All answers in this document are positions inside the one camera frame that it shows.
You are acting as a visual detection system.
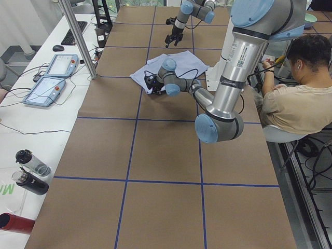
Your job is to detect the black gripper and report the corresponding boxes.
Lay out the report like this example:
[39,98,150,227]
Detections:
[151,87,165,95]
[165,24,185,48]

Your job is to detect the light blue striped shirt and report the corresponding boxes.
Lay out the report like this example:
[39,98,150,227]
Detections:
[130,50,209,94]

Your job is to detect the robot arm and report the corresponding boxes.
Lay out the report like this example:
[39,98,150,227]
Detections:
[164,0,220,48]
[145,1,306,143]

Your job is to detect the upper teach pendant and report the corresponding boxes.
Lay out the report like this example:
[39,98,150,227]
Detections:
[45,54,79,78]

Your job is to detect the teach pendant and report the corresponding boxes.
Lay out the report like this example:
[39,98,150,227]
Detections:
[22,76,66,107]
[45,54,79,78]

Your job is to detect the black keyboard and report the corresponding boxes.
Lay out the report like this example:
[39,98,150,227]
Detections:
[60,21,88,46]

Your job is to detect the black computer mouse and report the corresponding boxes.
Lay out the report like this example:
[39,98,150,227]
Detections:
[52,45,64,52]

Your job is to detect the lower teach pendant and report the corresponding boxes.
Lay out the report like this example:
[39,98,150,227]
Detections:
[22,76,66,107]

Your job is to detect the green bowl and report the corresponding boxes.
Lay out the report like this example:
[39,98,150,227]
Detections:
[305,13,317,29]

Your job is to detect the clear water bottle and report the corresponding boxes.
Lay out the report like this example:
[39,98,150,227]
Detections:
[15,149,51,177]

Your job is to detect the seated person in beige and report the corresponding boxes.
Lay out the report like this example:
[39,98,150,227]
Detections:
[254,34,331,135]

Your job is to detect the black water bottle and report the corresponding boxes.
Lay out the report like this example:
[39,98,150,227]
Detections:
[11,170,49,195]

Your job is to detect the red bottle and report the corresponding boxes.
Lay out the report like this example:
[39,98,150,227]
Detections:
[1,213,35,234]

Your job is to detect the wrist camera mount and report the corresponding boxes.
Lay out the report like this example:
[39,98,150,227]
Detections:
[165,17,176,25]
[144,71,164,90]

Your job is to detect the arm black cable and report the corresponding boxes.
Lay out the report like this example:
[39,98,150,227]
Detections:
[144,68,205,84]

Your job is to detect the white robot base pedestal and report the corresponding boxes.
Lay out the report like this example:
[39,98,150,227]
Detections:
[205,18,234,91]

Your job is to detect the aluminium frame post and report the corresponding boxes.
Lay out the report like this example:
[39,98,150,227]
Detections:
[59,0,97,79]

